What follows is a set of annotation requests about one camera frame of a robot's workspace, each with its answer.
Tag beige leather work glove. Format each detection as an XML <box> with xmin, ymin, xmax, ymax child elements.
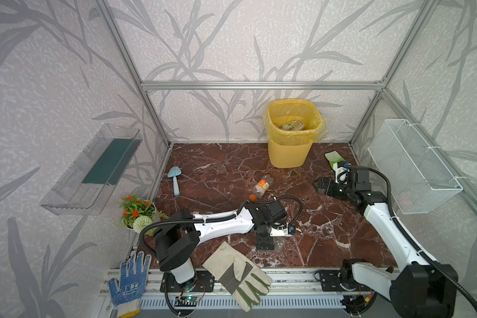
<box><xmin>203</xmin><ymin>242</ymin><xmax>272</xmax><ymax>312</ymax></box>

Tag aluminium front rail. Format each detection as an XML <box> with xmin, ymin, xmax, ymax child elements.
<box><xmin>99</xmin><ymin>267</ymin><xmax>426</xmax><ymax>298</ymax></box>

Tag yellow ribbed plastic bin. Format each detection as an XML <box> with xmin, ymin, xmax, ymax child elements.
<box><xmin>267</xmin><ymin>99</ymin><xmax>323</xmax><ymax>170</ymax></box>

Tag artificial flower plant pot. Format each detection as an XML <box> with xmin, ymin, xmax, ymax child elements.
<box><xmin>120</xmin><ymin>193</ymin><xmax>168</xmax><ymax>233</ymax></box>

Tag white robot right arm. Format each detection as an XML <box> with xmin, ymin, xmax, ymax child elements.
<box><xmin>312</xmin><ymin>166</ymin><xmax>477</xmax><ymax>317</ymax></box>

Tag green black rubber glove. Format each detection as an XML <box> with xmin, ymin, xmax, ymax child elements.
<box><xmin>325</xmin><ymin>151</ymin><xmax>347</xmax><ymax>171</ymax></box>

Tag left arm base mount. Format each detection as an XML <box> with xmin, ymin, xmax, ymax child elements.
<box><xmin>158</xmin><ymin>270</ymin><xmax>215</xmax><ymax>294</ymax></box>

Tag yellow bin liner bag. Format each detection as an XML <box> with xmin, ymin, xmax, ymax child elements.
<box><xmin>264</xmin><ymin>99</ymin><xmax>328</xmax><ymax>146</ymax></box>

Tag blue dotted knit glove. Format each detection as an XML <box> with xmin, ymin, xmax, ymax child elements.
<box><xmin>108</xmin><ymin>251</ymin><xmax>152</xmax><ymax>318</ymax></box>

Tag white wire mesh basket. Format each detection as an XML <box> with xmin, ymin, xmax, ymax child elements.
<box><xmin>368</xmin><ymin>119</ymin><xmax>462</xmax><ymax>215</ymax></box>

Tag clear bottle bird label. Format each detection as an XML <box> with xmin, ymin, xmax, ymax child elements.
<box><xmin>281</xmin><ymin>120</ymin><xmax>306</xmax><ymax>131</ymax></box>

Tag clear ribbed bottle front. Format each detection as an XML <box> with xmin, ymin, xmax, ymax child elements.
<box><xmin>273</xmin><ymin>237</ymin><xmax>286</xmax><ymax>253</ymax></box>

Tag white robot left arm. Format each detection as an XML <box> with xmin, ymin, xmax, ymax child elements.
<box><xmin>139</xmin><ymin>200</ymin><xmax>295</xmax><ymax>286</ymax></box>

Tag orange label bottle upper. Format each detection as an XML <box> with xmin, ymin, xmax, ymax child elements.
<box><xmin>249</xmin><ymin>174</ymin><xmax>274</xmax><ymax>201</ymax></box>

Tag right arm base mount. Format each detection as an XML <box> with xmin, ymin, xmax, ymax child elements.
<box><xmin>313</xmin><ymin>268</ymin><xmax>372</xmax><ymax>294</ymax></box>

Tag clear acrylic wall shelf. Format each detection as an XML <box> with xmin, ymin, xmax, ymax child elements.
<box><xmin>40</xmin><ymin>124</ymin><xmax>143</xmax><ymax>216</ymax></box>

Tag light blue garden trowel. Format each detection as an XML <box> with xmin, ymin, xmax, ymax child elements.
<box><xmin>168</xmin><ymin>166</ymin><xmax>182</xmax><ymax>196</ymax></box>

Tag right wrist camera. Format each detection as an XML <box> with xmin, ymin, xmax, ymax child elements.
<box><xmin>333</xmin><ymin>161</ymin><xmax>350</xmax><ymax>184</ymax></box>

